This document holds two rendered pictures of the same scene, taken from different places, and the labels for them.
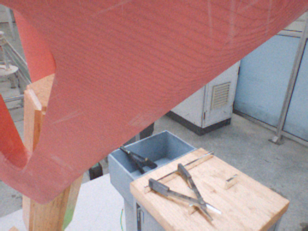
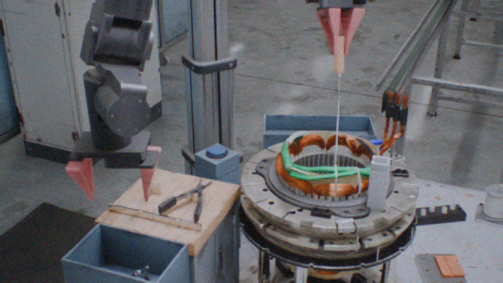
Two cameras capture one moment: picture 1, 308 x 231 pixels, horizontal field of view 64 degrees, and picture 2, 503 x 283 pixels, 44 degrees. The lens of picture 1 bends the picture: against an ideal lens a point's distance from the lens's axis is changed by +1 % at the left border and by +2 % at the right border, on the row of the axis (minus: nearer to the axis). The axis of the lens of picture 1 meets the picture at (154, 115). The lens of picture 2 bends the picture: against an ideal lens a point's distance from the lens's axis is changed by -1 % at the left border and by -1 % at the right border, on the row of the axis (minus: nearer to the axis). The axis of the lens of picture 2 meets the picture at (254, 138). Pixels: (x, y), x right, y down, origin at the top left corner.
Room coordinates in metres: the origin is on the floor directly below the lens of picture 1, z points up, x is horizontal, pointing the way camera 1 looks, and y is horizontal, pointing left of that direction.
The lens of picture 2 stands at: (0.69, 0.79, 1.67)
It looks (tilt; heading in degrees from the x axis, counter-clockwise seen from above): 27 degrees down; 238
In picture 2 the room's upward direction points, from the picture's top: straight up
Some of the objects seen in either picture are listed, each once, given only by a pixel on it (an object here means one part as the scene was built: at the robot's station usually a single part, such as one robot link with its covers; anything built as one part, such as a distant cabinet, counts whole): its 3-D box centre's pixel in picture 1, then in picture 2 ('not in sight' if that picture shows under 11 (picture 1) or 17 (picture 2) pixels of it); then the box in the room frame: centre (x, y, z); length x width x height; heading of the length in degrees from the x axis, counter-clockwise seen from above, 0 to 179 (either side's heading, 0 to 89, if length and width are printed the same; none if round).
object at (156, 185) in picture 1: (158, 186); (197, 211); (0.31, -0.01, 1.09); 0.04 x 0.01 x 0.02; 53
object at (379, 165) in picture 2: not in sight; (379, 183); (0.06, 0.15, 1.14); 0.03 x 0.03 x 0.09; 41
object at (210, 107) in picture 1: (190, 68); not in sight; (2.78, -0.41, 0.60); 1.02 x 0.55 x 1.20; 35
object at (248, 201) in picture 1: (205, 196); (171, 207); (0.33, -0.09, 1.05); 0.20 x 0.19 x 0.02; 38
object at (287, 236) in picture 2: not in sight; (293, 236); (0.19, 0.10, 1.06); 0.09 x 0.04 x 0.01; 131
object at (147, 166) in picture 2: not in sight; (135, 173); (0.43, 0.02, 1.21); 0.07 x 0.07 x 0.09; 58
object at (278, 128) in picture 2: not in sight; (315, 179); (-0.09, -0.21, 0.92); 0.25 x 0.11 x 0.28; 146
